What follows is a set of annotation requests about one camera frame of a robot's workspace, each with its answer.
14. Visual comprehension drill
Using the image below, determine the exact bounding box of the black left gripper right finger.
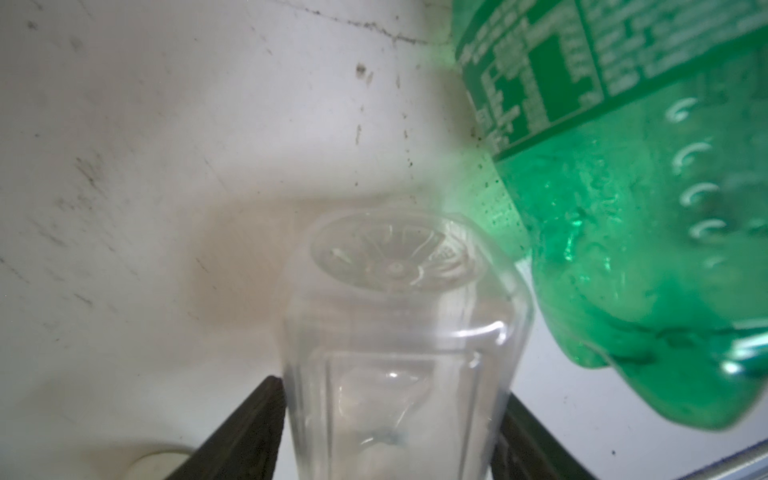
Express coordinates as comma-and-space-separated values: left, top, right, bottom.
490, 394, 595, 480

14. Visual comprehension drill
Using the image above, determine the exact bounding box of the green bottle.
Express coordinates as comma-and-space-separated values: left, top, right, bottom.
452, 1, 767, 430

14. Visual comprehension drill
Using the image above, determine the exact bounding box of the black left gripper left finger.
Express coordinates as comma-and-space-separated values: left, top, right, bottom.
168, 376, 287, 480

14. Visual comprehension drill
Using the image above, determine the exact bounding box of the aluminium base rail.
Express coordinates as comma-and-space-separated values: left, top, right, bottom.
680, 440, 768, 480

